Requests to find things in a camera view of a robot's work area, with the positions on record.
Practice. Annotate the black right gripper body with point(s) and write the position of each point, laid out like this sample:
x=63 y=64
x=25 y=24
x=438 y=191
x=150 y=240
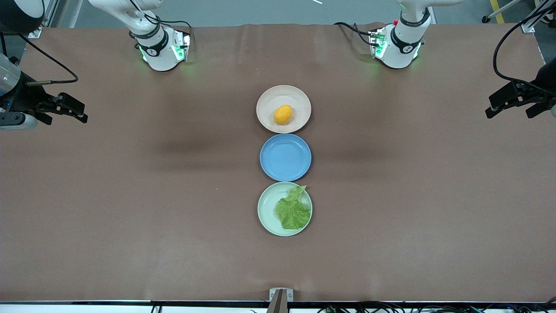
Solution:
x=27 y=98

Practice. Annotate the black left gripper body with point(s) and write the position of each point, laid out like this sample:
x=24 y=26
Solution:
x=544 y=81

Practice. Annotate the yellow lemon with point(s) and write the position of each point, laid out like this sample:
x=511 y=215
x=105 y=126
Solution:
x=283 y=114

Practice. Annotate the green lettuce leaf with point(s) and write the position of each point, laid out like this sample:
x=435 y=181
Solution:
x=292 y=213

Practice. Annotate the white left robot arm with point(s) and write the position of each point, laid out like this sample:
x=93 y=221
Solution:
x=402 y=52

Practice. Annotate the grey wheeled stand leg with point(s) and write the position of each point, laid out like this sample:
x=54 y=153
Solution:
x=499 y=9

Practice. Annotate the brown table cover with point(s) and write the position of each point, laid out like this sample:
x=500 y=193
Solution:
x=130 y=217

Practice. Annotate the metal base connector plate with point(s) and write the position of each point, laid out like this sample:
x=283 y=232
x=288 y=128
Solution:
x=374 y=43
x=184 y=43

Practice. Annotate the beige round plate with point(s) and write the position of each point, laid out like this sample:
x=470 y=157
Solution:
x=269 y=100

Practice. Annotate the blue round plate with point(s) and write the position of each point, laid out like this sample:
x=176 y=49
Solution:
x=285 y=157

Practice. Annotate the green round plate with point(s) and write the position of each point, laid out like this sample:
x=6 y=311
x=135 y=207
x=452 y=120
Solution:
x=267 y=208

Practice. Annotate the aluminium frame profile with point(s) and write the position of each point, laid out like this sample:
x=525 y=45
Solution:
x=532 y=24
x=47 y=13

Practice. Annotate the white table edge rail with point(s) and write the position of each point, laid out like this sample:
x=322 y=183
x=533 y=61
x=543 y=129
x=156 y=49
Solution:
x=65 y=308

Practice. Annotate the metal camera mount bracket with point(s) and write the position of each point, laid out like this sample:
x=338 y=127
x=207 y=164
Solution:
x=273 y=294

